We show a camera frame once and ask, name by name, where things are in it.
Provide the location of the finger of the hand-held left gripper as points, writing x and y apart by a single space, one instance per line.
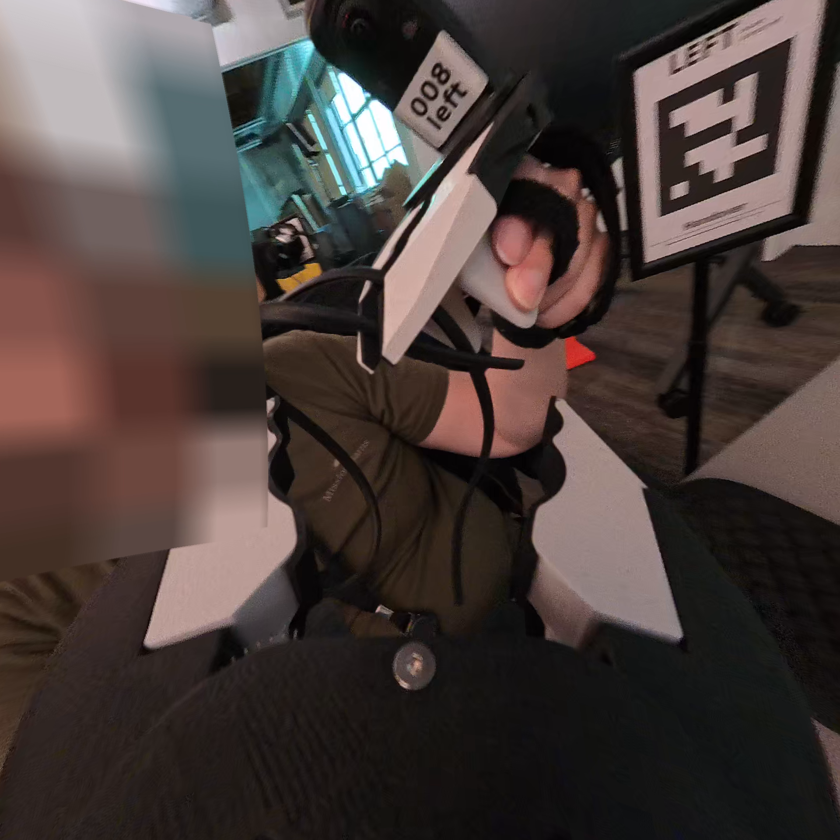
433 262

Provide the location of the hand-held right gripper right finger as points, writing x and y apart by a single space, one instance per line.
590 538

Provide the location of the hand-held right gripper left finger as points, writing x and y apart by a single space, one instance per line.
216 577

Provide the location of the person's left forearm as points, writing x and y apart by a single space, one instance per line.
525 407

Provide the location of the person's left hand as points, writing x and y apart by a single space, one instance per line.
525 262

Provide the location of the red plastic crate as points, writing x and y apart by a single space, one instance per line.
581 353

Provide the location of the black mesh cushion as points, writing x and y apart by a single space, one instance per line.
774 558

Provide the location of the person's khaki pants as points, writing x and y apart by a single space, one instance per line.
39 630

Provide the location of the printed marker sign on stand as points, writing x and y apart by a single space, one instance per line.
722 131

